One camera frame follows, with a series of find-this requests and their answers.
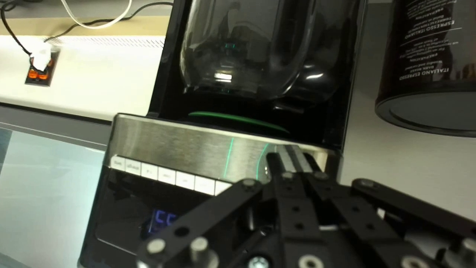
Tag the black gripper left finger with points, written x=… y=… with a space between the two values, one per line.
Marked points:
x=287 y=218

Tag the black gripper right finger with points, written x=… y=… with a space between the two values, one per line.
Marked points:
x=357 y=218

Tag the black steel coffeemaker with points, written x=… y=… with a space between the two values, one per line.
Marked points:
x=197 y=149

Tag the glass coffee carafe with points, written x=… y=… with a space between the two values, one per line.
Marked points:
x=257 y=49

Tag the dark coffee can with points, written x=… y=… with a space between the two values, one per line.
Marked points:
x=431 y=60

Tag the small red black device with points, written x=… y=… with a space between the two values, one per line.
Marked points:
x=40 y=67

